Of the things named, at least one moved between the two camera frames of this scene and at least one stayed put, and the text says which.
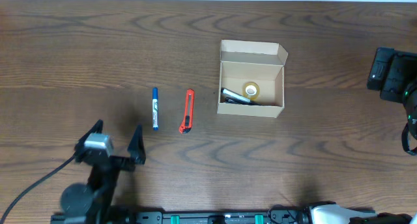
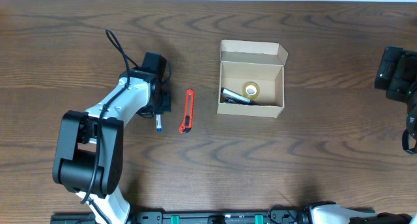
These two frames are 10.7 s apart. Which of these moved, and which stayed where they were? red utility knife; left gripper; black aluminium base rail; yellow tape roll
Moved: left gripper
Stayed: red utility knife; yellow tape roll; black aluminium base rail
